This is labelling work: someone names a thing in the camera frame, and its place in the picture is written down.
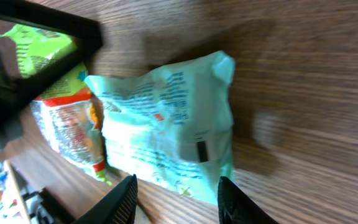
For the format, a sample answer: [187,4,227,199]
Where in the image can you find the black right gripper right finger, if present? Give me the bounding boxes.
[218,176,278,224]

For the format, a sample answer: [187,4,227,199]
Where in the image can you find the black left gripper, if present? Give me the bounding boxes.
[0,0,103,138]

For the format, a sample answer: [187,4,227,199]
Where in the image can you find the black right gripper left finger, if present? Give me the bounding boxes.
[73,174,138,224]

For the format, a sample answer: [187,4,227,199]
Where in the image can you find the green gummy candy bag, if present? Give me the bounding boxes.
[0,24,108,182]

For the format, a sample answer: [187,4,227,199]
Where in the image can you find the teal snack packet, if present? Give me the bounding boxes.
[85,51,235,204]

